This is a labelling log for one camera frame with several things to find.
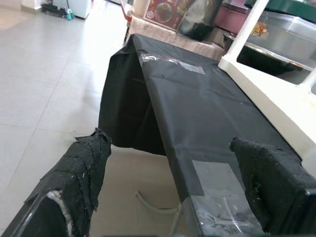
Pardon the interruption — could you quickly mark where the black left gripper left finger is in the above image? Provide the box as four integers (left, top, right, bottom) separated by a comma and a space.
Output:
0, 127, 113, 237

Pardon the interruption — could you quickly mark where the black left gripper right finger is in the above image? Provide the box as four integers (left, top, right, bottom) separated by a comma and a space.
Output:
229, 137, 316, 234

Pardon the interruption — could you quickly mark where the white plastic table leg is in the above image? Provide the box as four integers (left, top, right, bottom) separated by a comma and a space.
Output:
297, 71, 316, 96
223, 0, 271, 64

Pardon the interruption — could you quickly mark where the wide clear tape patch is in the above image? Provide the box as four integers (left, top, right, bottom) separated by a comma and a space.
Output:
174, 159, 266, 237

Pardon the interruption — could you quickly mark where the white plastic table top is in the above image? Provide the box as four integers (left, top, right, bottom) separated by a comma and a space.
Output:
218, 55, 316, 161

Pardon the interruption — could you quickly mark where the black tablecloth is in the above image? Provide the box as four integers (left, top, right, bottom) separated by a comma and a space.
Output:
98, 33, 303, 237

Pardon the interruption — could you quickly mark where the long clear tape strip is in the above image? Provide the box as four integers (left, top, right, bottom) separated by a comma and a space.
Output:
138, 51, 206, 75

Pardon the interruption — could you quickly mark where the green head mop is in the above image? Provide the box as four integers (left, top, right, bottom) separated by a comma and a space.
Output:
40, 0, 76, 20

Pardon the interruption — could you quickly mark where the beige cardboard box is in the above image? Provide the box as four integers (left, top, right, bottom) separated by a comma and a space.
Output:
127, 14, 225, 60

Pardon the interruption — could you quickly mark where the pink plastic container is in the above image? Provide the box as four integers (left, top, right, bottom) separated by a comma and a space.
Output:
213, 3, 249, 34

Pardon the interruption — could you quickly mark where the white refrigerator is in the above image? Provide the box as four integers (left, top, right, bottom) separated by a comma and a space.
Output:
53, 0, 92, 19

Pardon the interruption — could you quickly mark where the orange lid storage bin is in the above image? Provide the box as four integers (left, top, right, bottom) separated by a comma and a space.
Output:
133, 0, 196, 30

